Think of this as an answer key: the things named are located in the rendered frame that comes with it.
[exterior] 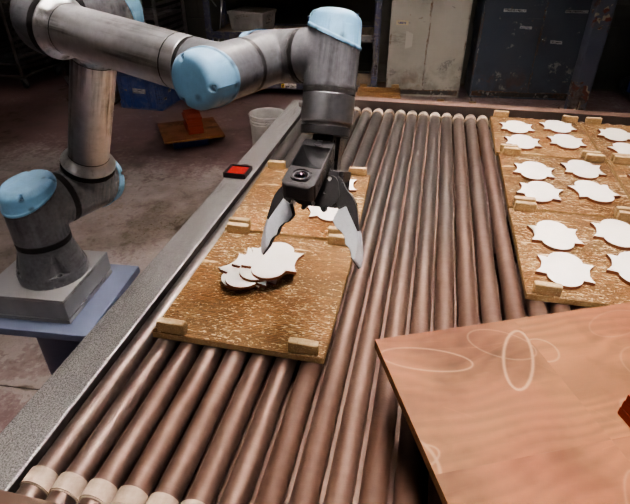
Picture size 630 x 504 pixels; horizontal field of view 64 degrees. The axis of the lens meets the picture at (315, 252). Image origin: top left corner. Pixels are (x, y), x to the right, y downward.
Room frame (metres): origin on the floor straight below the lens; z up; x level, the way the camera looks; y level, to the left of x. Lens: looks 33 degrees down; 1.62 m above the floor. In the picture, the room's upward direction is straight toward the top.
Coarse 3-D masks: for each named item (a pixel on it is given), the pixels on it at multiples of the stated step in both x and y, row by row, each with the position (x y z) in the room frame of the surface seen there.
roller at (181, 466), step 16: (352, 128) 2.03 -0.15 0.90; (240, 352) 0.72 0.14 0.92; (224, 368) 0.67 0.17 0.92; (240, 368) 0.69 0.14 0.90; (224, 384) 0.63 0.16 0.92; (208, 400) 0.60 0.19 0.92; (224, 400) 0.61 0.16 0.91; (208, 416) 0.56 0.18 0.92; (192, 432) 0.53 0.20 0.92; (208, 432) 0.54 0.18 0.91; (192, 448) 0.50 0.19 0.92; (176, 464) 0.47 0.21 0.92; (192, 464) 0.48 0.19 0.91; (160, 480) 0.45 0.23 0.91; (176, 480) 0.45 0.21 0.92; (160, 496) 0.42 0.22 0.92; (176, 496) 0.43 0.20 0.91
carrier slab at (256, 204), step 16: (272, 176) 1.49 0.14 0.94; (352, 176) 1.49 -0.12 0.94; (368, 176) 1.49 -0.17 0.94; (256, 192) 1.37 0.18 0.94; (272, 192) 1.37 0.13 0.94; (352, 192) 1.37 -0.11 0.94; (240, 208) 1.27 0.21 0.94; (256, 208) 1.27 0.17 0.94; (256, 224) 1.18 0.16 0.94; (288, 224) 1.18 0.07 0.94; (304, 224) 1.18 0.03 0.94; (320, 224) 1.18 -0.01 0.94
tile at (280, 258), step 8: (256, 248) 0.99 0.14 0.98; (272, 248) 0.99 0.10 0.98; (280, 248) 0.99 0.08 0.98; (288, 248) 0.99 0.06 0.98; (256, 256) 0.96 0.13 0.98; (264, 256) 0.96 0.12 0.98; (272, 256) 0.96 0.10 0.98; (280, 256) 0.96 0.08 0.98; (288, 256) 0.96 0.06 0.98; (296, 256) 0.96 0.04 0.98; (248, 264) 0.93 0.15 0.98; (256, 264) 0.93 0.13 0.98; (264, 264) 0.93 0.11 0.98; (272, 264) 0.93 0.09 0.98; (280, 264) 0.93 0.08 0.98; (288, 264) 0.93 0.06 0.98; (256, 272) 0.90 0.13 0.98; (264, 272) 0.90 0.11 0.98; (272, 272) 0.90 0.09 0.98; (280, 272) 0.90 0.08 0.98; (288, 272) 0.90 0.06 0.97; (264, 280) 0.88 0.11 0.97
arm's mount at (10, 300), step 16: (96, 256) 1.03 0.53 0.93; (96, 272) 0.99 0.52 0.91; (0, 288) 0.90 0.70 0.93; (16, 288) 0.90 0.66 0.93; (64, 288) 0.90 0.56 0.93; (80, 288) 0.92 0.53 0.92; (96, 288) 0.97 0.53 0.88; (0, 304) 0.87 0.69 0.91; (16, 304) 0.87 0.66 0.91; (32, 304) 0.86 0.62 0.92; (48, 304) 0.86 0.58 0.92; (64, 304) 0.85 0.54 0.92; (80, 304) 0.90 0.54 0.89; (32, 320) 0.86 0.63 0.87; (48, 320) 0.86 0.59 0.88; (64, 320) 0.85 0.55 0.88
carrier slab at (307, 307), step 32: (224, 256) 1.02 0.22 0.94; (320, 256) 1.02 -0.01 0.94; (192, 288) 0.90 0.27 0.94; (224, 288) 0.90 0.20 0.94; (288, 288) 0.90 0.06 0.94; (320, 288) 0.90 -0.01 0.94; (192, 320) 0.79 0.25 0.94; (224, 320) 0.79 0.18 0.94; (256, 320) 0.79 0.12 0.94; (288, 320) 0.79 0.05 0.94; (320, 320) 0.79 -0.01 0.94; (256, 352) 0.71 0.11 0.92; (288, 352) 0.70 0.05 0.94; (320, 352) 0.70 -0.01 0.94
